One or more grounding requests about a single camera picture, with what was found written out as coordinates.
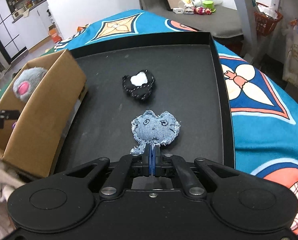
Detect brown cardboard box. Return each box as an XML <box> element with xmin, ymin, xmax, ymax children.
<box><xmin>0</xmin><ymin>49</ymin><xmax>87</xmax><ymax>178</ymax></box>

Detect green cup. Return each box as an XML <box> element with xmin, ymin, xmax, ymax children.
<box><xmin>203</xmin><ymin>0</ymin><xmax>216</xmax><ymax>13</ymax></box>

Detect blue patterned blanket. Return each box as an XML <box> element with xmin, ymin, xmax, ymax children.
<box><xmin>53</xmin><ymin>9</ymin><xmax>298</xmax><ymax>235</ymax></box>

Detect grey desk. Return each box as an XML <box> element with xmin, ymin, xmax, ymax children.
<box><xmin>226</xmin><ymin>0</ymin><xmax>298</xmax><ymax>67</ymax></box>

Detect grey fluffy plush toy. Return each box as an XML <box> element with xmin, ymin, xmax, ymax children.
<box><xmin>12</xmin><ymin>67</ymin><xmax>47</xmax><ymax>102</ymax></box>

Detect black shallow tray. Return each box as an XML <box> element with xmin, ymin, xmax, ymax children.
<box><xmin>56</xmin><ymin>32</ymin><xmax>235</xmax><ymax>172</ymax></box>

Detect orange cardboard box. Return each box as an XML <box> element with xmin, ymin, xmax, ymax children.
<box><xmin>48</xmin><ymin>24</ymin><xmax>62</xmax><ymax>43</ymax></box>

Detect red basket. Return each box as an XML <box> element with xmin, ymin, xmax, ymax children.
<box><xmin>254</xmin><ymin>2</ymin><xmax>283</xmax><ymax>37</ymax></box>

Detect white plastic bottle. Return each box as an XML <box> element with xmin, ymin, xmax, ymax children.
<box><xmin>178</xmin><ymin>0</ymin><xmax>223</xmax><ymax>8</ymax></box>

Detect grey sofa mattress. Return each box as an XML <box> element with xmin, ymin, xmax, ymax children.
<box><xmin>140</xmin><ymin>0</ymin><xmax>243</xmax><ymax>40</ymax></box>

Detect black heart soft toy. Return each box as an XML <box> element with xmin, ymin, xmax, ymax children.
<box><xmin>122</xmin><ymin>69</ymin><xmax>156</xmax><ymax>101</ymax></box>

